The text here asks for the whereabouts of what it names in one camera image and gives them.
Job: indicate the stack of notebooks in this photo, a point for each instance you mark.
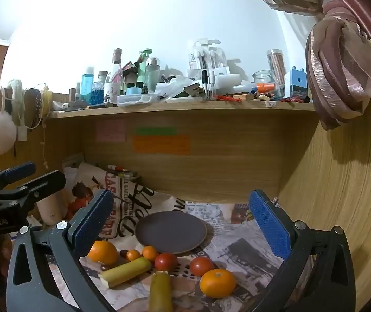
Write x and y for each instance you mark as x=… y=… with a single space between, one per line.
x=130 y=175

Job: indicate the small dark red fruit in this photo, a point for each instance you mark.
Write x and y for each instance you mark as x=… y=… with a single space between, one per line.
x=123 y=253

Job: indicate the glass jar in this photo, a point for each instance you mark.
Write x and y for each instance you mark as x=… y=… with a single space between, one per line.
x=264 y=78

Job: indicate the blue pencil sharpener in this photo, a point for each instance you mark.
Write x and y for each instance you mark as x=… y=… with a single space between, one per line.
x=297 y=83

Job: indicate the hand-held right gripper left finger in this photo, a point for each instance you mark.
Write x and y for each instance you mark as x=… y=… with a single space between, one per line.
x=97 y=221

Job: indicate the small orange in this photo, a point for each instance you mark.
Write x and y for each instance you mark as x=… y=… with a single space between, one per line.
x=133 y=255
x=149 y=253

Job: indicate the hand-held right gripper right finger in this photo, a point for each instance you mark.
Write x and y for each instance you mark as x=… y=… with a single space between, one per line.
x=270 y=226

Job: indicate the large orange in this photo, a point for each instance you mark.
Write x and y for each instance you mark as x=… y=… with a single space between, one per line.
x=218 y=283

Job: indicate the peeled banana piece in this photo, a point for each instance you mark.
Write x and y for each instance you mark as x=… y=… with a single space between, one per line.
x=161 y=292
x=125 y=271

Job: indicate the white charger plug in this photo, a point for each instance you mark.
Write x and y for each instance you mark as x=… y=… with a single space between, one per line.
x=22 y=133

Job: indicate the white powder puff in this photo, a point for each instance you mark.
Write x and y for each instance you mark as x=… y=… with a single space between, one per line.
x=0 y=133

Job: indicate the white fluffy headband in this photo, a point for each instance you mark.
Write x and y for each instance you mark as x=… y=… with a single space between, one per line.
x=15 y=96

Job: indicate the white plastic bag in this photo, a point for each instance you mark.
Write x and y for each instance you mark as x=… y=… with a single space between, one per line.
x=172 y=87

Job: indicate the blue liquid bottle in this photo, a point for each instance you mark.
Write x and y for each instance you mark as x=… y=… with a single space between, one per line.
x=87 y=86

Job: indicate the pink brown curtain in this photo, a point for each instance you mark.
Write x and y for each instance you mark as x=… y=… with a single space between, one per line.
x=338 y=68

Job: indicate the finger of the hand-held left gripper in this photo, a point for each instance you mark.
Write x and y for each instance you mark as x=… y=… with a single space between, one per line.
x=44 y=183
x=19 y=170

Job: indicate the clear round-capped bottle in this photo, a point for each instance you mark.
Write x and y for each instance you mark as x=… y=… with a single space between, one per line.
x=153 y=73

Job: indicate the green pump bottle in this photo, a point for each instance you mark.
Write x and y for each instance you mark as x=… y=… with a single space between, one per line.
x=144 y=68

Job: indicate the pink sticky note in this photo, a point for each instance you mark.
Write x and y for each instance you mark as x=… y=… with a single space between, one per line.
x=110 y=131

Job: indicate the red white tube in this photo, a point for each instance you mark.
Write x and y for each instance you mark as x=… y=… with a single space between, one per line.
x=119 y=168

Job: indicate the orange sticky note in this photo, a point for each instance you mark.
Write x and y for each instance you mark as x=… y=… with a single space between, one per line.
x=161 y=145

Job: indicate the white foam block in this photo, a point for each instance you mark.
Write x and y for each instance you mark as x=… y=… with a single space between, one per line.
x=227 y=81

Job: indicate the tall clear jar of sticks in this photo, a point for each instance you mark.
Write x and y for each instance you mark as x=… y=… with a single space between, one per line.
x=276 y=65

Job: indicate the cream cylinder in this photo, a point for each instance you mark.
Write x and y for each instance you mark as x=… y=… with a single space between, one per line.
x=50 y=208

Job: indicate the orange marker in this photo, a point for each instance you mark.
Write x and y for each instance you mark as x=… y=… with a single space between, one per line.
x=265 y=87

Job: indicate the green sticky note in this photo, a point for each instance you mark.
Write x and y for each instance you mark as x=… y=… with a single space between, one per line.
x=156 y=131

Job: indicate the wooden shelf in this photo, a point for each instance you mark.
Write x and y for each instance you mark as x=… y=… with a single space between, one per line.
x=179 y=109

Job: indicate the dotted dark hair accessory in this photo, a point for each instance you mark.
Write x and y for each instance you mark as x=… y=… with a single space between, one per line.
x=34 y=104

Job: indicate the clear plastic box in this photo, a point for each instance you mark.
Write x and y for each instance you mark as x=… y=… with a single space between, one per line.
x=138 y=99

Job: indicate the blue patterned glass bottle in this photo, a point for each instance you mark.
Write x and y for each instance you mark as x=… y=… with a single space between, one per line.
x=98 y=91

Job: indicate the partly peeled orange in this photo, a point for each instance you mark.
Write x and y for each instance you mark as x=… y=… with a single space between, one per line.
x=102 y=252

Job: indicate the red tomato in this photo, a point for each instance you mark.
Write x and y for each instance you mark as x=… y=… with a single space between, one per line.
x=201 y=265
x=166 y=262

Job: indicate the tall clear cork-capped bottle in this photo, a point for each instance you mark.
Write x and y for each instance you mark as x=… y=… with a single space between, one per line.
x=117 y=70

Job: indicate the newspaper mat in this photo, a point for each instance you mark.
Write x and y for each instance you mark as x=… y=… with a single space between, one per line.
x=237 y=243

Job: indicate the printed paper bag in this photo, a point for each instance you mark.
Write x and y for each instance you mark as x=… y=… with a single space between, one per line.
x=130 y=201

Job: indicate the packaged brush set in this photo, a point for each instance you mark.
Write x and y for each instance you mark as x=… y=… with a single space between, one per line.
x=206 y=57

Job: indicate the round brown plate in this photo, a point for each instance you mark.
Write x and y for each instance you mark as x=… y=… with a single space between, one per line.
x=171 y=232

